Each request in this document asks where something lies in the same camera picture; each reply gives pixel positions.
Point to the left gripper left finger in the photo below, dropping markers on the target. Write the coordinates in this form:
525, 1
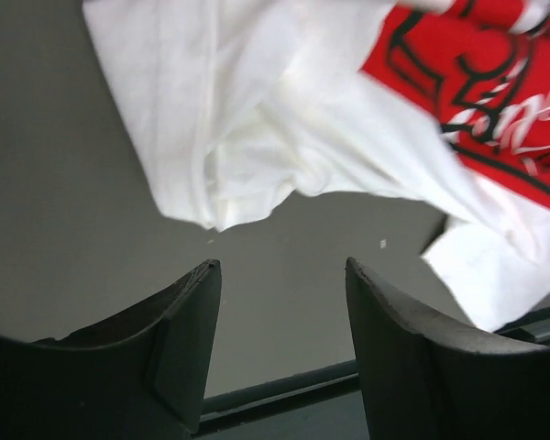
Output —
139, 374

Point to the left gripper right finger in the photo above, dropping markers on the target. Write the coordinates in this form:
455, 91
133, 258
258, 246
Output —
426, 375

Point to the white t-shirt red print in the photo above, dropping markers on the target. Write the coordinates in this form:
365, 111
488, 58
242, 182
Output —
234, 105

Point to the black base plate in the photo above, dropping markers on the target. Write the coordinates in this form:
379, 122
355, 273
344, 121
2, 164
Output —
326, 403

